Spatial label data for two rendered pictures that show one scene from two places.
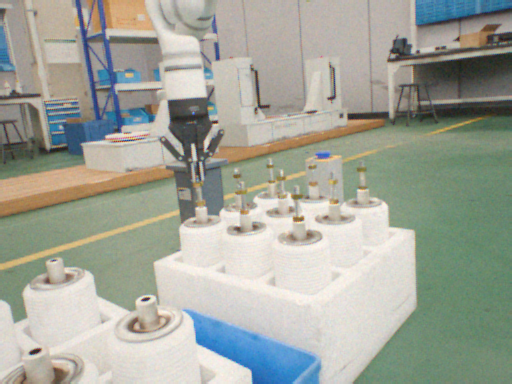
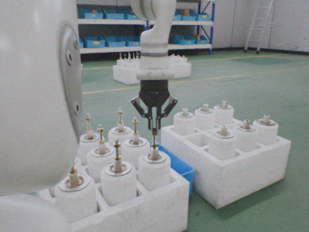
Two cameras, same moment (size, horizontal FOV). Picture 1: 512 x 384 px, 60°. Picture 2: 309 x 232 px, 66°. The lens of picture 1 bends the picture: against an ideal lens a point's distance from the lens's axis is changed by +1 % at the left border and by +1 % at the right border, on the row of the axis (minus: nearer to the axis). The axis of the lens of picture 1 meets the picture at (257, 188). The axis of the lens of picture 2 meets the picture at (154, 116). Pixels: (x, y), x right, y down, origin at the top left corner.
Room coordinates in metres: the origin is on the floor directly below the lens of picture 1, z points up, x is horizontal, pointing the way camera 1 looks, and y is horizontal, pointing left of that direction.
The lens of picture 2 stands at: (1.45, 0.30, 0.61)
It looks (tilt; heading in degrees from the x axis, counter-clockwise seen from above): 20 degrees down; 197
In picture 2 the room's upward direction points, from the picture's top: straight up
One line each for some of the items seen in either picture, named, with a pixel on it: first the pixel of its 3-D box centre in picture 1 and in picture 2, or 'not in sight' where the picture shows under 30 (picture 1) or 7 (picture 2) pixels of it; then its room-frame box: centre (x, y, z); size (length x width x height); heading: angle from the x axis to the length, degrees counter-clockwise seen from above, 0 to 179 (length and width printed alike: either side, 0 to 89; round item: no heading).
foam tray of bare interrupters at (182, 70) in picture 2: not in sight; (171, 69); (-1.79, -0.46, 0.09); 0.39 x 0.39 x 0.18; 48
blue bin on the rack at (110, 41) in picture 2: not in sight; (113, 41); (-3.41, -2.13, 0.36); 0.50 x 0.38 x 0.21; 46
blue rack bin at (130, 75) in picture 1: (119, 76); not in sight; (6.04, 1.68, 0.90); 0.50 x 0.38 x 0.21; 46
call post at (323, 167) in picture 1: (326, 215); not in sight; (1.13, -0.18, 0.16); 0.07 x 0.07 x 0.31; 50
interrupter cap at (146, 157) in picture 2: (202, 222); (154, 156); (0.85, 0.12, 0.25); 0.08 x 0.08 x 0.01
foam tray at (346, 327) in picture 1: (290, 285); (105, 194); (0.86, -0.05, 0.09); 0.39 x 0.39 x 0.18; 50
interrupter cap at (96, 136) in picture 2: (335, 218); (90, 137); (0.78, -0.14, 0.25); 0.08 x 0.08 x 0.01
